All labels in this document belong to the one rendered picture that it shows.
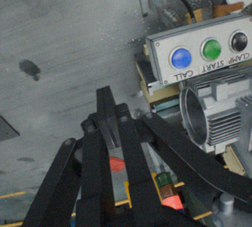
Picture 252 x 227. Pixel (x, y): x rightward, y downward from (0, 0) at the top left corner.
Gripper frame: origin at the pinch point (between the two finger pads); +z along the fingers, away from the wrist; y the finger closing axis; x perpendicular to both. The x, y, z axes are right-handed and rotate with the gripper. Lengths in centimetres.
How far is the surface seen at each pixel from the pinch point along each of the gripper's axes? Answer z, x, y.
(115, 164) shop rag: 63, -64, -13
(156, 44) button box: 9.9, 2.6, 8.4
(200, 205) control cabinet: 157, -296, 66
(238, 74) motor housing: 22.6, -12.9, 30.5
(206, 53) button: 9.2, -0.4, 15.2
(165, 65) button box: 9.9, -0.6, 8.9
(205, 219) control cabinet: 135, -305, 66
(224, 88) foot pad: 18.3, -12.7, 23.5
